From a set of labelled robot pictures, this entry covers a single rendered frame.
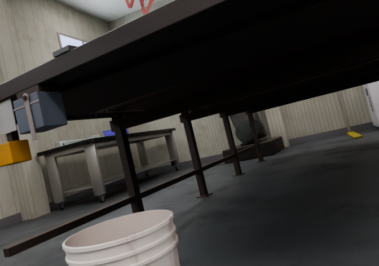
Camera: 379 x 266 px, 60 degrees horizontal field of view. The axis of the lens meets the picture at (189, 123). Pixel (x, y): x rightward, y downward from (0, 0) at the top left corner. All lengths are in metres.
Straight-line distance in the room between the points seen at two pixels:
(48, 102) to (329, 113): 6.07
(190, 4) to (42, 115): 0.62
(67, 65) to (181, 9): 0.43
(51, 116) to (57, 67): 0.17
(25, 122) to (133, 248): 0.63
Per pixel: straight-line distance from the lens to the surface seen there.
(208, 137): 7.19
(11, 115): 1.37
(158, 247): 0.86
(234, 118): 6.48
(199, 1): 0.86
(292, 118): 6.85
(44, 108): 1.20
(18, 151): 1.36
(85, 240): 1.07
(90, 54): 1.05
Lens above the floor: 0.55
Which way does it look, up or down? 3 degrees up
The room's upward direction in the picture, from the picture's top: 13 degrees counter-clockwise
